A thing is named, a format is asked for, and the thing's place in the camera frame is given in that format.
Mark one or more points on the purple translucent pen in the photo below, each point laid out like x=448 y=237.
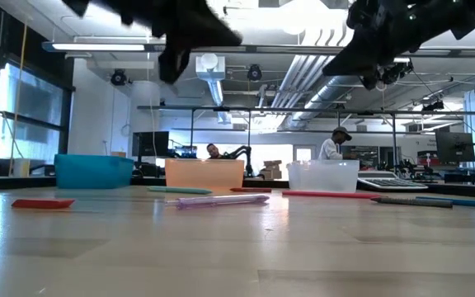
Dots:
x=221 y=201

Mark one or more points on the pink pencil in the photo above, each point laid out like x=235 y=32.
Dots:
x=332 y=194

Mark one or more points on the long ceiling light beam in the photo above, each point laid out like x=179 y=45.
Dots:
x=97 y=46

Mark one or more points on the person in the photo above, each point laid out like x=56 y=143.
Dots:
x=213 y=152
x=328 y=148

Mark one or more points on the clear plastic bin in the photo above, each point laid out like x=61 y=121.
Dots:
x=323 y=177

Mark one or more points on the black ceiling spotlights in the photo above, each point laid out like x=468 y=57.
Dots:
x=398 y=72

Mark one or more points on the teal plastic bin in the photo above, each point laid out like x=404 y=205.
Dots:
x=93 y=173

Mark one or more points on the white calculator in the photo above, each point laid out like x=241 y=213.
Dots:
x=390 y=181

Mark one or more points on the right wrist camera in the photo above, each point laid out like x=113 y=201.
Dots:
x=371 y=78

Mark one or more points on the cardboard box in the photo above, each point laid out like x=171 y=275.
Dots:
x=273 y=164
x=271 y=174

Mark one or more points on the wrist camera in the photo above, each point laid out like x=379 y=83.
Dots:
x=371 y=78
x=173 y=66

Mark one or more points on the orange translucent plastic bin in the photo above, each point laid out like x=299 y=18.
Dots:
x=204 y=175

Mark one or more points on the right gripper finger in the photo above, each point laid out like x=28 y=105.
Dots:
x=353 y=51
x=365 y=64

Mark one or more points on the red eraser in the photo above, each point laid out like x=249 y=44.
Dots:
x=43 y=204

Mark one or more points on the teal green marker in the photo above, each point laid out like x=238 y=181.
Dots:
x=180 y=190

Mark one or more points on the yellow box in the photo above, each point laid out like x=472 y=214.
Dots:
x=21 y=168

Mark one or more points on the black background robot arm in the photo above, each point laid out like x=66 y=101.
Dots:
x=243 y=150

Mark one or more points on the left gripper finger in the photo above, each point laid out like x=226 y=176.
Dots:
x=200 y=40
x=204 y=20

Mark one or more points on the white ceiling air unit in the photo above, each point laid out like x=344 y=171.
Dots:
x=210 y=66

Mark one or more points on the black table edge rail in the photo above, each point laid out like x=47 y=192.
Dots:
x=468 y=190

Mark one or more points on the red marker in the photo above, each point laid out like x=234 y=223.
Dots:
x=250 y=190

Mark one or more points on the black monitor on arm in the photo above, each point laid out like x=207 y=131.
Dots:
x=455 y=146

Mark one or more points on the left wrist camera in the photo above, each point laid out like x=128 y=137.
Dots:
x=173 y=66

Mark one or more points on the black monitor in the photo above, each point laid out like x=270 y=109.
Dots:
x=151 y=143

